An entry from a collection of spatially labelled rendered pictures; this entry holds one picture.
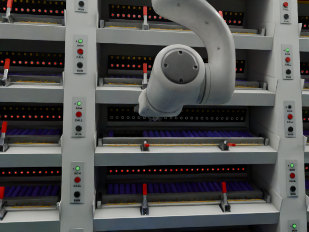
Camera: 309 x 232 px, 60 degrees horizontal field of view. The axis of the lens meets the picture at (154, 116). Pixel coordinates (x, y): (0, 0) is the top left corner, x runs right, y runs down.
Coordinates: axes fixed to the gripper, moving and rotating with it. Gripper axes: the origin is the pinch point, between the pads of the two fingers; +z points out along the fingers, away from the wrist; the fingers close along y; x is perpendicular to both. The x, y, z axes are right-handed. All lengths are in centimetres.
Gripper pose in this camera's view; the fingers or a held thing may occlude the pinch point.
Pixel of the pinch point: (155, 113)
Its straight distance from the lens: 72.6
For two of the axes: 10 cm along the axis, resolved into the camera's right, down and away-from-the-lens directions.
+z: -1.2, 2.3, 9.7
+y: -9.9, -0.1, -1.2
